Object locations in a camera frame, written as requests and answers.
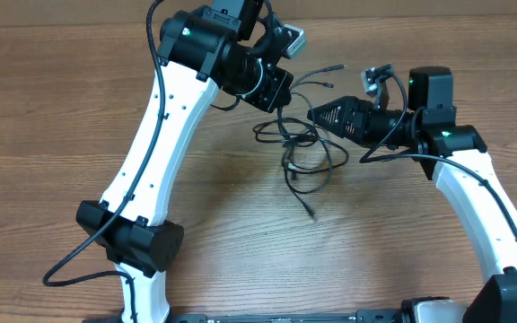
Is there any black USB cable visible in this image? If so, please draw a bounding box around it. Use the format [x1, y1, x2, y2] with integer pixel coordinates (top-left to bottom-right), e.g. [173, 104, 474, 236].
[278, 80, 337, 222]
[252, 64, 350, 176]

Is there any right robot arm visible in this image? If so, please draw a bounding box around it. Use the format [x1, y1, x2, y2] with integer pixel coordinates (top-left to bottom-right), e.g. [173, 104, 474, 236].
[307, 65, 517, 322]

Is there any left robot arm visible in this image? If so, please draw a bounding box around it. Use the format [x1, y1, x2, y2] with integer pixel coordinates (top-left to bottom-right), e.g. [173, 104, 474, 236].
[76, 1, 306, 322]

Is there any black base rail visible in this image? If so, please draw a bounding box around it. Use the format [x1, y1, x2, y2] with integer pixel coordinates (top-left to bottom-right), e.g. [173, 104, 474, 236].
[83, 308, 482, 323]

